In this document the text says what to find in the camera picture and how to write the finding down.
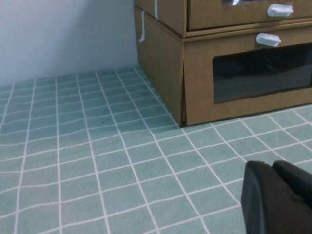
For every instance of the green checked tablecloth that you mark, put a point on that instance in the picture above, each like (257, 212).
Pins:
(97, 158)

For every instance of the short white tape strip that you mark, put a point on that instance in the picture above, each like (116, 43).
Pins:
(156, 9)

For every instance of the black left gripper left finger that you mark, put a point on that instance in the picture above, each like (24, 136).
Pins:
(265, 207)

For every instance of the cardboard shell of smooth-window drawer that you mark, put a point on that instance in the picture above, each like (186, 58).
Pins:
(161, 73)

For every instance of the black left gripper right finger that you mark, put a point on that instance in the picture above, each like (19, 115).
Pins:
(297, 182)

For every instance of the long white tape strip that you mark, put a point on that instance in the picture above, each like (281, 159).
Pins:
(143, 26)

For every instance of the cardboard drawer with crinkled window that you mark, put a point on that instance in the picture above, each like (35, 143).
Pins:
(219, 14)

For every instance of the cardboard shell of crinkled-window drawer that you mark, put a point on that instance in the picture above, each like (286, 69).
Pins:
(170, 12)

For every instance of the cardboard drawer with smooth window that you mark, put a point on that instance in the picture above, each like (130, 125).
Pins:
(200, 97)

